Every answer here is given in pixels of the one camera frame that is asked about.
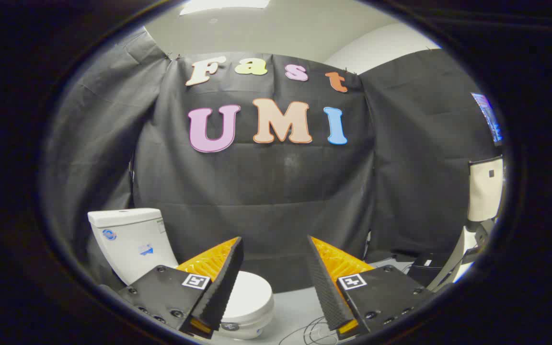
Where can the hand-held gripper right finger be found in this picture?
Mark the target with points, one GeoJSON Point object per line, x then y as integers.
{"type": "Point", "coordinates": [326, 287]}

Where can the white chair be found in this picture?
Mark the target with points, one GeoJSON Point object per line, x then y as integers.
{"type": "Point", "coordinates": [486, 189]}

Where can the black box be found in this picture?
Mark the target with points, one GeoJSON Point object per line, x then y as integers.
{"type": "Point", "coordinates": [422, 270]}

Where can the white toilet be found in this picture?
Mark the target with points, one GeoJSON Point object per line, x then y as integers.
{"type": "Point", "coordinates": [132, 235]}

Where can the black backdrop cloth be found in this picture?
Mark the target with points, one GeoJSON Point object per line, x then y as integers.
{"type": "Point", "coordinates": [266, 191]}

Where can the computer monitor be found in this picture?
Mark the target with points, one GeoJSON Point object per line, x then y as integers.
{"type": "Point", "coordinates": [489, 117]}

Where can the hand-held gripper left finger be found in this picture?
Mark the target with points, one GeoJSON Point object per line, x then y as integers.
{"type": "Point", "coordinates": [223, 287]}

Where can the ceiling light panel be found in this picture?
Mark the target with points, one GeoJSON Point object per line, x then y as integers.
{"type": "Point", "coordinates": [223, 5]}

